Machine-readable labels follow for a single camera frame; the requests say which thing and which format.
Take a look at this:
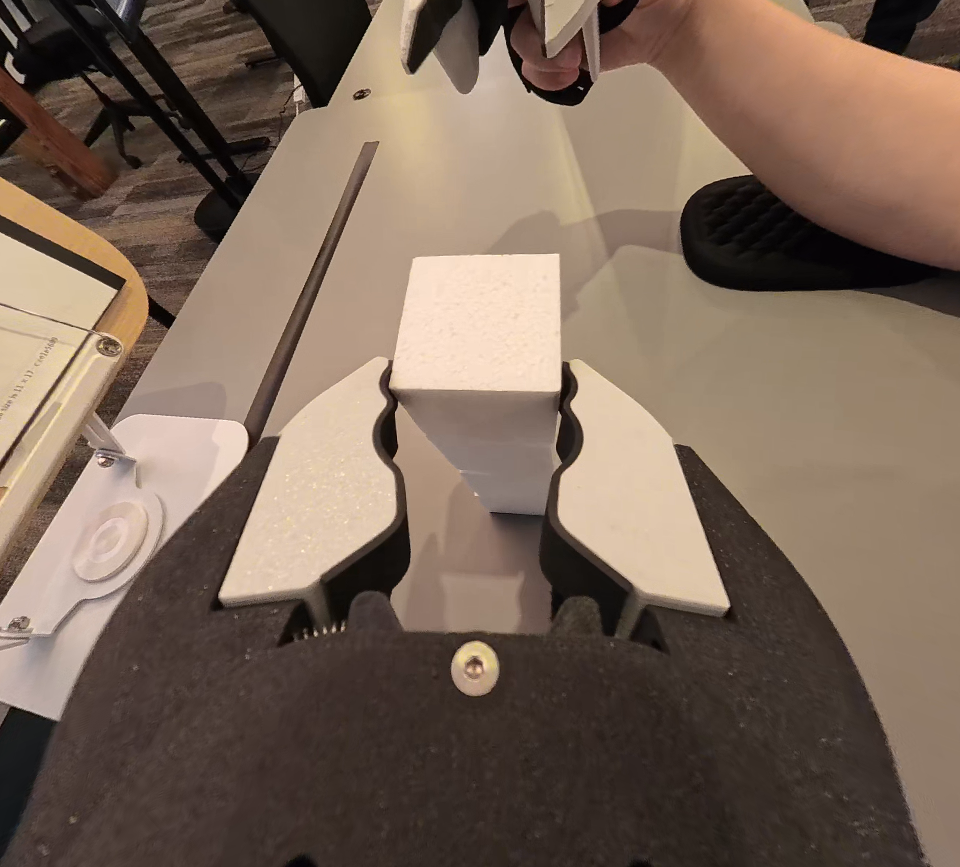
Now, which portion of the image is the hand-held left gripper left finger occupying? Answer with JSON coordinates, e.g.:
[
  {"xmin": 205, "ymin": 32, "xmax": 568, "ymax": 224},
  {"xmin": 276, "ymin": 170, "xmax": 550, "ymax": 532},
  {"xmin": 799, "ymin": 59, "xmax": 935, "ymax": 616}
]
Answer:
[{"xmin": 218, "ymin": 357, "xmax": 412, "ymax": 632}]

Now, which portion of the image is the black wrist rest pad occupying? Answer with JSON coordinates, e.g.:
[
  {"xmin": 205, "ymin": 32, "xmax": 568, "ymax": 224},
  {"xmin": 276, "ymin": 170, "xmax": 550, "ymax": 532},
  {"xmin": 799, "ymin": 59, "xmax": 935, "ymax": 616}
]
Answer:
[{"xmin": 679, "ymin": 175, "xmax": 939, "ymax": 293}]

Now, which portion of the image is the person's right forearm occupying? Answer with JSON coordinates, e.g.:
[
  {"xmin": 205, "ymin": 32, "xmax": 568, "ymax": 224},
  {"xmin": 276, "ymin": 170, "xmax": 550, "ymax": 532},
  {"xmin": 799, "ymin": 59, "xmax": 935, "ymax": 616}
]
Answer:
[{"xmin": 660, "ymin": 0, "xmax": 960, "ymax": 270}]

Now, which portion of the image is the person's right hand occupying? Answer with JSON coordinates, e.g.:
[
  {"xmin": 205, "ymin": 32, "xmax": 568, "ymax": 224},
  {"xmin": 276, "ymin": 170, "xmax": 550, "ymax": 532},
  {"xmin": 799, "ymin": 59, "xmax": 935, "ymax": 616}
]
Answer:
[{"xmin": 495, "ymin": 0, "xmax": 725, "ymax": 96}]

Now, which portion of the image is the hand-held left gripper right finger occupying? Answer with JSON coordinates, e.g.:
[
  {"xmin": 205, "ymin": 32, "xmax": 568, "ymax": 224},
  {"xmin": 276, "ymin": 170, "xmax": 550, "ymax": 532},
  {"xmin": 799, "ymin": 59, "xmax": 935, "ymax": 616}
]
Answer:
[{"xmin": 540, "ymin": 358, "xmax": 732, "ymax": 636}]

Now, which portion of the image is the printed instruction sheet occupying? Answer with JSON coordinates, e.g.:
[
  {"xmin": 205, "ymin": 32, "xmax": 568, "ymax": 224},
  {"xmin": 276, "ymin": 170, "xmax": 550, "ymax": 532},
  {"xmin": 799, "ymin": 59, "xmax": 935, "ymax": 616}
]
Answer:
[{"xmin": 0, "ymin": 216, "xmax": 127, "ymax": 478}]

